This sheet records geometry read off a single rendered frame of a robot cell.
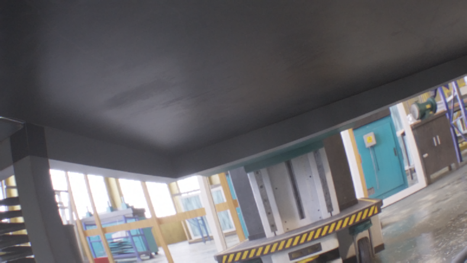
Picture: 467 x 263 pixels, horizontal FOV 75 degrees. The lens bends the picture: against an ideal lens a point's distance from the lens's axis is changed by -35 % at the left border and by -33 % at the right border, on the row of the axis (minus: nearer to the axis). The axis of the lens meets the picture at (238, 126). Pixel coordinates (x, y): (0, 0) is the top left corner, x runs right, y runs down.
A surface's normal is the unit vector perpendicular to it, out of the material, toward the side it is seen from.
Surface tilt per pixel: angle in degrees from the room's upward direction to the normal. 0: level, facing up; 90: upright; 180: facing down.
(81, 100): 180
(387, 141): 90
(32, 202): 90
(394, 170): 90
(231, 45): 180
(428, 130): 90
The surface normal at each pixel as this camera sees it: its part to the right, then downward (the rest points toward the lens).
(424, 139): -0.25, -0.14
